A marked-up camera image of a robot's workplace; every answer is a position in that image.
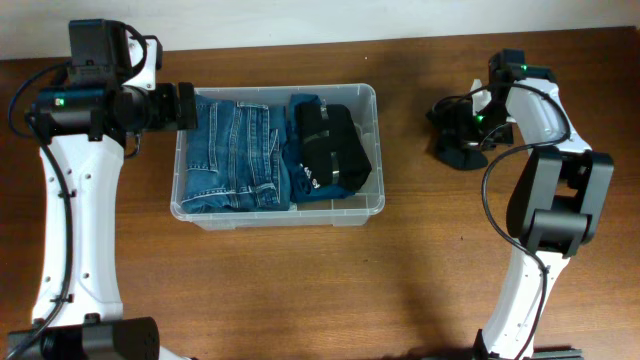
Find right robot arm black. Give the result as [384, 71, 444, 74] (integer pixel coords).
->
[468, 49, 614, 359]

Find small black cloth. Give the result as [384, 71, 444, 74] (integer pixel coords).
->
[426, 96, 488, 171]

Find large black cloth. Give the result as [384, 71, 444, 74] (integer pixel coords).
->
[295, 103, 372, 192]

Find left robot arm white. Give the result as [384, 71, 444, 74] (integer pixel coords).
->
[8, 19, 197, 359]

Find blue cloth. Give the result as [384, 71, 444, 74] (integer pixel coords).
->
[282, 93, 354, 204]

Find clear plastic storage bin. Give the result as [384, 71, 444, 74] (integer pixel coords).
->
[170, 83, 385, 231]

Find dark blue jeans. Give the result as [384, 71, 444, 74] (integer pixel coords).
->
[181, 95, 291, 214]

